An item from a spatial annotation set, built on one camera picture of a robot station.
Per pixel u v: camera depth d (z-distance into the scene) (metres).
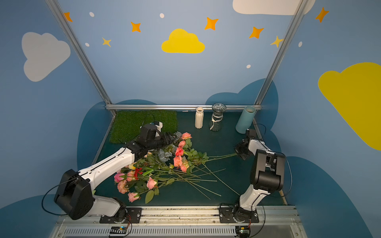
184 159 0.88
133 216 0.75
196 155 0.92
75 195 0.41
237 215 0.70
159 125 0.78
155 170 0.86
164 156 0.89
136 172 0.83
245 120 0.99
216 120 1.01
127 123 1.14
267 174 0.49
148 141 0.64
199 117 1.03
